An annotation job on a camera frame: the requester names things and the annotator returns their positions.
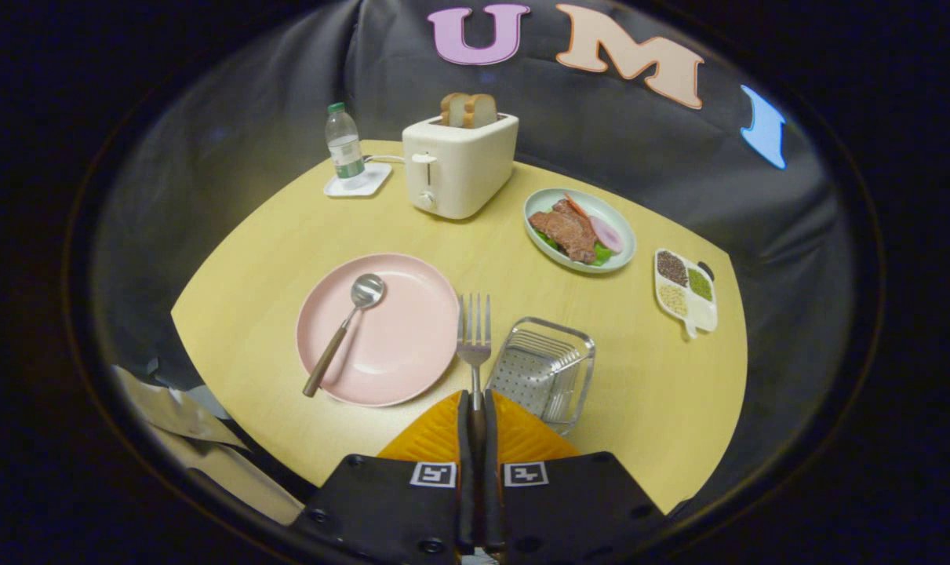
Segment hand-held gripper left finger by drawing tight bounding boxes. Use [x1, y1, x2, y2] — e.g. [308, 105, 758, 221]
[290, 390, 475, 562]

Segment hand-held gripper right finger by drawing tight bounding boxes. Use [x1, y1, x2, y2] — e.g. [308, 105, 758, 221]
[482, 390, 668, 562]

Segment metal fork with wooden handle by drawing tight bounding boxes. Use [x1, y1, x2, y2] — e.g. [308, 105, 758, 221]
[457, 293, 493, 487]

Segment metal spoon with wooden handle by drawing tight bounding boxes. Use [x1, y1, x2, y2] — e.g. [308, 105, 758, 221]
[302, 273, 386, 399]

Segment clear cutlery drainer tray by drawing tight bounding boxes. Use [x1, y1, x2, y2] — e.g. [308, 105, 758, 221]
[486, 316, 597, 436]

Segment pink round plate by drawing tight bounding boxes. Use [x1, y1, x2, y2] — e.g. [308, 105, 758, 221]
[296, 253, 460, 408]

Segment white divided condiment dish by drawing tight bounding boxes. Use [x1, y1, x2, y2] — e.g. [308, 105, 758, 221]
[653, 248, 719, 340]

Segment green lettuce leaf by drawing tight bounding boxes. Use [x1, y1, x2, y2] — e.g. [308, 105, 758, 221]
[533, 228, 613, 268]

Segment pink ham slice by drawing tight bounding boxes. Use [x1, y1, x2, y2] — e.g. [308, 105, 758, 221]
[588, 215, 624, 254]

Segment brown meat slice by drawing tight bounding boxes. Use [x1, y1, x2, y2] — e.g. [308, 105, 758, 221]
[529, 199, 599, 264]

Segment pale green oval plate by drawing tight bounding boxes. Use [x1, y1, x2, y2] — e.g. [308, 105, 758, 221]
[523, 188, 637, 274]

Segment white square coaster tray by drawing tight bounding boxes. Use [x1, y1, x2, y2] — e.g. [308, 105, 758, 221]
[323, 162, 393, 198]

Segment white toaster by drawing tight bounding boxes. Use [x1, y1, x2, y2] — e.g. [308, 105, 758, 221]
[402, 112, 519, 221]

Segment clear plastic water bottle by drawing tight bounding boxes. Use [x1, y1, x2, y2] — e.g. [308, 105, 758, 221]
[325, 102, 368, 191]

